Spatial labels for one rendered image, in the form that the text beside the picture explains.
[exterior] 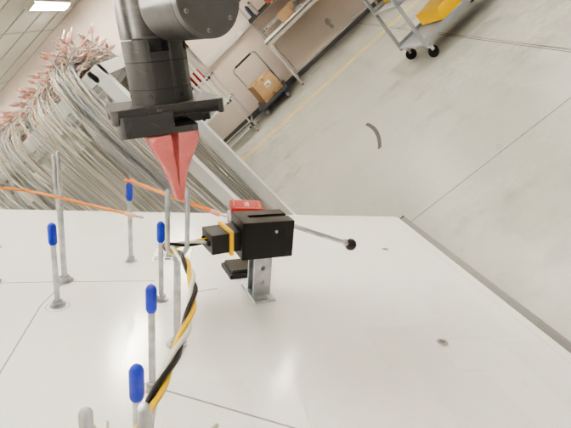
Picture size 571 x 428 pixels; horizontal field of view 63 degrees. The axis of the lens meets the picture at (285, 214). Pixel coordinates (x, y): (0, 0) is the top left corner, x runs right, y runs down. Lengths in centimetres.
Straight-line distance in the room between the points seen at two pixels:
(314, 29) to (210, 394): 830
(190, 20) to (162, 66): 8
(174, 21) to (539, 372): 42
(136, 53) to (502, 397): 42
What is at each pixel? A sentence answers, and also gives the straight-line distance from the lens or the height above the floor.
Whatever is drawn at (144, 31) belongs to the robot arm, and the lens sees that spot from 44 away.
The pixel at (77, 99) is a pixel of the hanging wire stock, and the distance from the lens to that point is 111.
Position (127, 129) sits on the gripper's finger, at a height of 129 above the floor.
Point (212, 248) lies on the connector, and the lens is 47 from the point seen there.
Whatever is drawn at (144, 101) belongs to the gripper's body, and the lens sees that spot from 45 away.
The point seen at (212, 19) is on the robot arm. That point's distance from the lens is 39.
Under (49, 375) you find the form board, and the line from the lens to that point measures 42.
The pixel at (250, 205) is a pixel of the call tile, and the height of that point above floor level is 109.
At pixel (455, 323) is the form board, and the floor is 93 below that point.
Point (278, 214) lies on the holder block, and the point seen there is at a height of 113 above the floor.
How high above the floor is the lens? 129
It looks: 19 degrees down
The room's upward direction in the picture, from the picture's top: 45 degrees counter-clockwise
